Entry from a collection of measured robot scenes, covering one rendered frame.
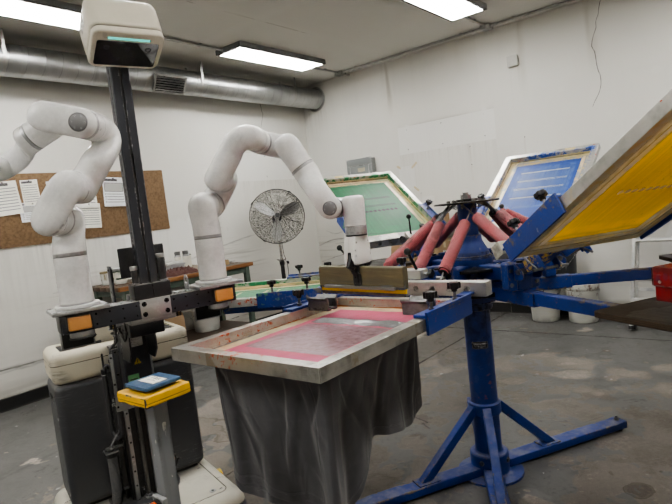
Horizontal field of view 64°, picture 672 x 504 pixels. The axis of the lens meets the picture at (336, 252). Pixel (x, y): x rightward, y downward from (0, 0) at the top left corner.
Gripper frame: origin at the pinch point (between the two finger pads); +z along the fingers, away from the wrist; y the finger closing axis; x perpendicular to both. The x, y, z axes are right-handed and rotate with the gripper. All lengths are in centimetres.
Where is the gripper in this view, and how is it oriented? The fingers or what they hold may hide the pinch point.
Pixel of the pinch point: (360, 278)
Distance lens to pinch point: 185.5
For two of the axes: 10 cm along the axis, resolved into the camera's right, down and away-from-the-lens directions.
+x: 7.7, -0.2, -6.3
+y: -6.3, 1.3, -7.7
